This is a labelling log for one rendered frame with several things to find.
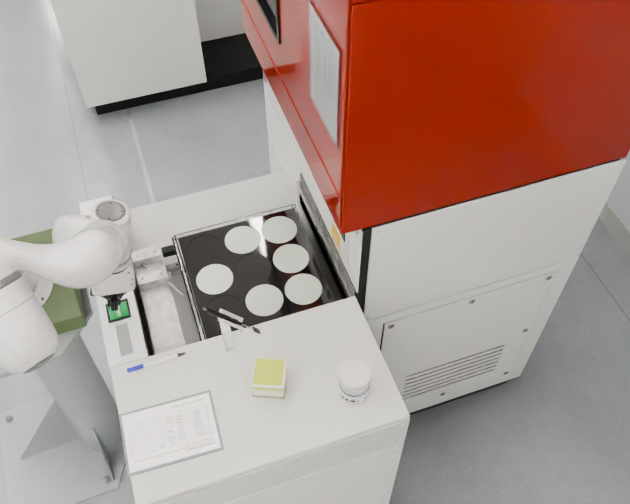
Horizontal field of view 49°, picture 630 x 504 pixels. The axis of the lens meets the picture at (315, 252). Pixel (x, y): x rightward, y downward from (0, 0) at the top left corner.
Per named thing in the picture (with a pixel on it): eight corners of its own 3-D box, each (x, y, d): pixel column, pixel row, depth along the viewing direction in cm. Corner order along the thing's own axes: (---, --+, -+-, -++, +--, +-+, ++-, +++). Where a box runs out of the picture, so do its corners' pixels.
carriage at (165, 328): (162, 255, 198) (160, 249, 196) (191, 363, 177) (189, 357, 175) (134, 263, 197) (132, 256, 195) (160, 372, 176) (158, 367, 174)
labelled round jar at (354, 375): (362, 374, 163) (364, 354, 155) (373, 400, 159) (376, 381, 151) (333, 383, 161) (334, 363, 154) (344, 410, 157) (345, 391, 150)
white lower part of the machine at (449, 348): (426, 230, 314) (455, 85, 249) (516, 387, 267) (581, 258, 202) (277, 272, 300) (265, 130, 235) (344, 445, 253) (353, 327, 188)
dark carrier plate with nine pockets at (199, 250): (293, 209, 203) (293, 207, 203) (334, 302, 183) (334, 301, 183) (177, 239, 197) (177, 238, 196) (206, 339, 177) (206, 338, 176)
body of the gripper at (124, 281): (132, 243, 162) (132, 273, 170) (86, 248, 159) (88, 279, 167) (137, 267, 158) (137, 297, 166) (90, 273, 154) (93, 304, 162)
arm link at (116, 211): (86, 265, 153) (129, 266, 155) (82, 223, 143) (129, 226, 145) (90, 236, 158) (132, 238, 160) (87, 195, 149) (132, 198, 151)
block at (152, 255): (161, 251, 196) (159, 245, 193) (163, 260, 194) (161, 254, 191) (132, 259, 194) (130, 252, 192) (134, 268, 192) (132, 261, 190)
